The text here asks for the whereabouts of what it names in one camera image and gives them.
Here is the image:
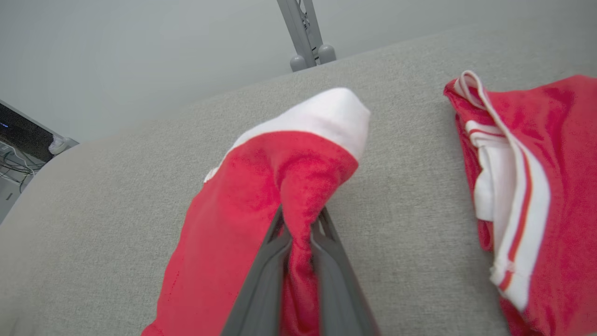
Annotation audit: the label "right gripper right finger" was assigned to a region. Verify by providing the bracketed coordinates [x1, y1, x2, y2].
[310, 208, 381, 336]

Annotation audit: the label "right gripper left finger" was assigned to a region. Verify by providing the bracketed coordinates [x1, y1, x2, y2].
[219, 205, 293, 336]

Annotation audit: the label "red garment white band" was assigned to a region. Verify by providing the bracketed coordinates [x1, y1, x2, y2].
[141, 87, 372, 336]

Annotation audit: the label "red Bulls 23 jersey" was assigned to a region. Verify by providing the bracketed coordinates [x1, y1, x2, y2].
[443, 70, 597, 336]

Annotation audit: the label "white rounded plastic foot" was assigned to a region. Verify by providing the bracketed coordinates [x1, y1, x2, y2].
[49, 134, 70, 155]

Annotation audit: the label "dark grey side panel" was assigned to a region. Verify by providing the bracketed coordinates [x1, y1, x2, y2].
[0, 99, 80, 164]

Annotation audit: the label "grey metal partition post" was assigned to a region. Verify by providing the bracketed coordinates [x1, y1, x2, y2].
[277, 0, 326, 61]

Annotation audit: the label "tangled thin cables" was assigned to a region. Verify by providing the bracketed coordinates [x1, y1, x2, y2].
[0, 145, 37, 193]

